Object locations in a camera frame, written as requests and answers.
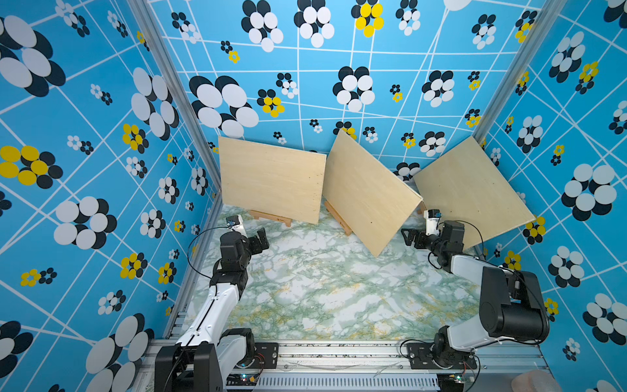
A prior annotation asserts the wooden easel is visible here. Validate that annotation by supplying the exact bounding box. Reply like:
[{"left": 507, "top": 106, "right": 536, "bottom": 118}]
[
  {"left": 249, "top": 210, "right": 292, "bottom": 228},
  {"left": 324, "top": 200, "right": 353, "bottom": 236},
  {"left": 416, "top": 202, "right": 428, "bottom": 216}
]

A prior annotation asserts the plywood board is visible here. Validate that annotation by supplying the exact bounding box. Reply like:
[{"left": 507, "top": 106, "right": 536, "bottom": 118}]
[
  {"left": 413, "top": 137, "right": 536, "bottom": 248},
  {"left": 323, "top": 132, "right": 423, "bottom": 257},
  {"left": 219, "top": 137, "right": 326, "bottom": 224}
]

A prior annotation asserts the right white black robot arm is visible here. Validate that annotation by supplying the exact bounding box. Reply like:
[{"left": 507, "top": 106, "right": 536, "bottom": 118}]
[{"left": 401, "top": 220, "right": 550, "bottom": 369}]

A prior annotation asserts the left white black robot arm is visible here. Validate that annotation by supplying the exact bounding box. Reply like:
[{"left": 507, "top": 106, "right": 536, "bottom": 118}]
[{"left": 154, "top": 229, "right": 269, "bottom": 391}]

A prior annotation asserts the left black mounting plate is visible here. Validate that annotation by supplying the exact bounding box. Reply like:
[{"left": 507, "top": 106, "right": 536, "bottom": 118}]
[{"left": 236, "top": 342, "right": 279, "bottom": 369}]

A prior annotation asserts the black mounting plate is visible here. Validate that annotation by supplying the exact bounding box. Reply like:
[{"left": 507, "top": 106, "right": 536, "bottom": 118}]
[
  {"left": 236, "top": 342, "right": 279, "bottom": 369},
  {"left": 401, "top": 341, "right": 478, "bottom": 371}
]

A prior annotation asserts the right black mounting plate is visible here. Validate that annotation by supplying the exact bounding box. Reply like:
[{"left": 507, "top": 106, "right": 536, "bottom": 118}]
[{"left": 401, "top": 341, "right": 478, "bottom": 371}]

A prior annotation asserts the pink round object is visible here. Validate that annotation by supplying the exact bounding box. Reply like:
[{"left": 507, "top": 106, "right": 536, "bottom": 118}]
[{"left": 511, "top": 370, "right": 554, "bottom": 392}]

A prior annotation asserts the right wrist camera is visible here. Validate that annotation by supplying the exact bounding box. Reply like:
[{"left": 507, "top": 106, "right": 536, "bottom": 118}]
[{"left": 423, "top": 209, "right": 442, "bottom": 236}]

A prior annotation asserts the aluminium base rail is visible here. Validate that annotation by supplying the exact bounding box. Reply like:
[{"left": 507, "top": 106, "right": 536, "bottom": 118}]
[{"left": 129, "top": 339, "right": 552, "bottom": 392}]

